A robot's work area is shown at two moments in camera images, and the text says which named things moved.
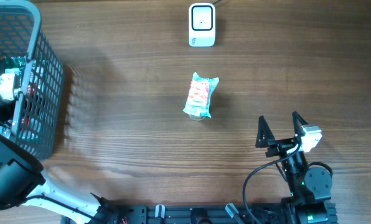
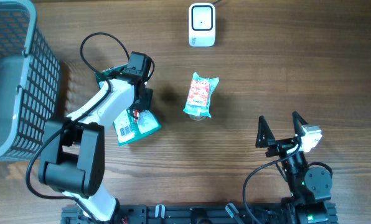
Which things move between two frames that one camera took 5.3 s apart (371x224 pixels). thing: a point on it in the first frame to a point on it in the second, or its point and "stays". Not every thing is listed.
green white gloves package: x=18 y=63 to x=132 y=124
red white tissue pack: x=198 y=93 stays
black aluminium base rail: x=195 y=214 stays
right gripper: x=279 y=146 stays
